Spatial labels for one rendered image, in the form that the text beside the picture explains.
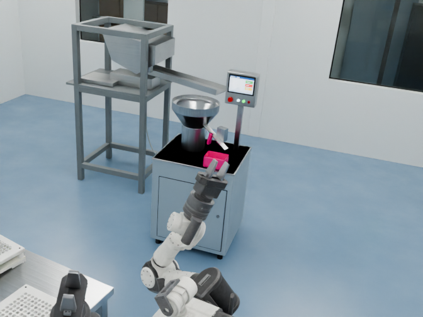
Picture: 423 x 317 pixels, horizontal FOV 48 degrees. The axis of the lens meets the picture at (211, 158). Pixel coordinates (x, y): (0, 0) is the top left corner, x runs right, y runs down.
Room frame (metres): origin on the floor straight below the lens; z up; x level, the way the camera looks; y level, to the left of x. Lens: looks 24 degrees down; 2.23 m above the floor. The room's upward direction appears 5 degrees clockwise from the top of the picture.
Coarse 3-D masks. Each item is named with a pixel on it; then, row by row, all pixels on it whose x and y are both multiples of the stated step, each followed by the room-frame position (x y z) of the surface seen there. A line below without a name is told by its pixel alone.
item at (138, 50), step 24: (72, 24) 4.13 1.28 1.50; (96, 24) 4.45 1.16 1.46; (144, 24) 4.57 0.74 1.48; (72, 48) 4.13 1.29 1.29; (120, 48) 4.10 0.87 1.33; (144, 48) 3.95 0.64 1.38; (168, 48) 4.30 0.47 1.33; (96, 72) 4.43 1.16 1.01; (120, 72) 4.27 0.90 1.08; (144, 72) 3.95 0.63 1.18; (168, 72) 4.32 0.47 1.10; (120, 96) 4.01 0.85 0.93; (144, 96) 3.95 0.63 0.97; (168, 96) 4.50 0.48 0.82; (144, 120) 3.95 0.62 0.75; (168, 120) 4.52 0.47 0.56; (120, 144) 4.67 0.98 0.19; (144, 144) 3.96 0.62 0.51; (96, 168) 4.08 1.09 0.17; (144, 168) 3.98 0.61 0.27
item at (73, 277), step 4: (68, 272) 0.78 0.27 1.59; (72, 272) 0.78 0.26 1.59; (76, 272) 0.78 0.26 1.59; (68, 276) 0.78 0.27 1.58; (72, 276) 0.78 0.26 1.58; (76, 276) 0.78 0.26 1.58; (68, 280) 0.79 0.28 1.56; (72, 280) 0.79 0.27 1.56; (76, 280) 0.79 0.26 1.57; (80, 280) 0.80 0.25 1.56; (68, 284) 0.80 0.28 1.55; (72, 284) 0.80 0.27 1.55; (76, 284) 0.80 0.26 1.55; (80, 284) 0.80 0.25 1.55; (80, 288) 0.80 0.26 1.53
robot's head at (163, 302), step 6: (168, 282) 1.09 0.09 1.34; (174, 282) 1.07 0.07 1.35; (168, 288) 1.04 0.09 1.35; (162, 294) 1.02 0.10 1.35; (156, 300) 1.02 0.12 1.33; (162, 300) 1.01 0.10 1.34; (168, 300) 1.01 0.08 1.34; (162, 306) 1.01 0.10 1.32; (168, 306) 1.00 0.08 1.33; (174, 306) 1.00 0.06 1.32; (162, 312) 1.01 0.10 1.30; (168, 312) 1.01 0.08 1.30; (174, 312) 1.00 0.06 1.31
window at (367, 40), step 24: (360, 0) 5.57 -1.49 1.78; (384, 0) 5.50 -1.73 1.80; (408, 0) 5.44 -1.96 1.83; (360, 24) 5.56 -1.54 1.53; (384, 24) 5.49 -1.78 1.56; (408, 24) 5.43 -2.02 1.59; (336, 48) 5.61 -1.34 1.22; (360, 48) 5.54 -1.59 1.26; (384, 48) 5.48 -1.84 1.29; (408, 48) 5.41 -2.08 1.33; (336, 72) 5.60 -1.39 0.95; (360, 72) 5.53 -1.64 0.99; (384, 72) 5.46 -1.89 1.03; (408, 72) 5.39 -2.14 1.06
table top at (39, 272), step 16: (32, 256) 1.75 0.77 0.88; (16, 272) 1.63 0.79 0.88; (32, 272) 1.63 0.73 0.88; (48, 272) 1.64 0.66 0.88; (64, 272) 1.65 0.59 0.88; (0, 288) 1.52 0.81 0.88; (16, 288) 1.53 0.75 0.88; (48, 288) 1.55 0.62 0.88; (96, 288) 1.57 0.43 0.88; (112, 288) 1.58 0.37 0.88; (96, 304) 1.48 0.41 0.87
